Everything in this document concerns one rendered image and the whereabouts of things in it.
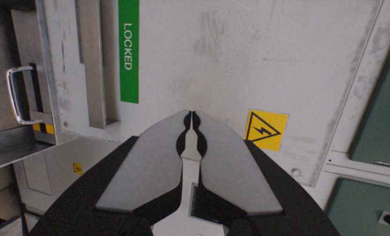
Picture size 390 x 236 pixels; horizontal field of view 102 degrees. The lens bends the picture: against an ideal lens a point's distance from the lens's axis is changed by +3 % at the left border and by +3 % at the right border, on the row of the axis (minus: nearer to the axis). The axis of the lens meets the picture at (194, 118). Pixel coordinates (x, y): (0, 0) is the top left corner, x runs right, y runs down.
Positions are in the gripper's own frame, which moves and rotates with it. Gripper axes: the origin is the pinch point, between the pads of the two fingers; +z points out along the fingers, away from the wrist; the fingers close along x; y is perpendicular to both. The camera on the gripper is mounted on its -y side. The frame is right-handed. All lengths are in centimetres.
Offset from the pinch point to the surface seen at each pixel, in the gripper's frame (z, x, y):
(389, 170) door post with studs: 24, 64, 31
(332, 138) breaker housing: 6.0, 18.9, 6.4
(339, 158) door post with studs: 27, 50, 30
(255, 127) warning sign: 8.4, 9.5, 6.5
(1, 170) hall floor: 55, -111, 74
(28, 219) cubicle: 46, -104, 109
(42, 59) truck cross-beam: 18.6, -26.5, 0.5
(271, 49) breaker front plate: 11.1, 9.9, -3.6
